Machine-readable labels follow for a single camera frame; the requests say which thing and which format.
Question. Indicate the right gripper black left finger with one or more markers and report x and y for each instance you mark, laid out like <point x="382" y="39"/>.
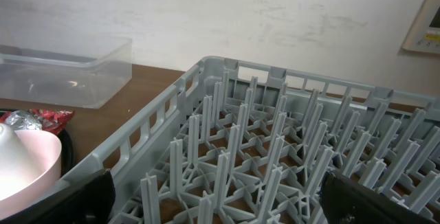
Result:
<point x="88" y="201"/>

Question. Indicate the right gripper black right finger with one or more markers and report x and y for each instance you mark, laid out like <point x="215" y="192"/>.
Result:
<point x="345" y="201"/>

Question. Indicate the pink bowl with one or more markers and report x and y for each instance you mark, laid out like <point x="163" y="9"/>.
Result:
<point x="45" y="149"/>

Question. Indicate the red foil wrapper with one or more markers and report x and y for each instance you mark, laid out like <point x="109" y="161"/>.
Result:
<point x="37" y="119"/>

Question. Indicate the grey plastic dishwasher rack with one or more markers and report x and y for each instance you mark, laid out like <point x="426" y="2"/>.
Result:
<point x="215" y="146"/>

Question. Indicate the round black tray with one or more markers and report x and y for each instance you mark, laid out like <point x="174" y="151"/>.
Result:
<point x="67" y="152"/>

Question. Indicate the clear plastic bin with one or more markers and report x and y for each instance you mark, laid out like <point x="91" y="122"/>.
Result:
<point x="76" y="71"/>

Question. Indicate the beige wall panel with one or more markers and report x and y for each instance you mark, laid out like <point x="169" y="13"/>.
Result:
<point x="423" y="35"/>

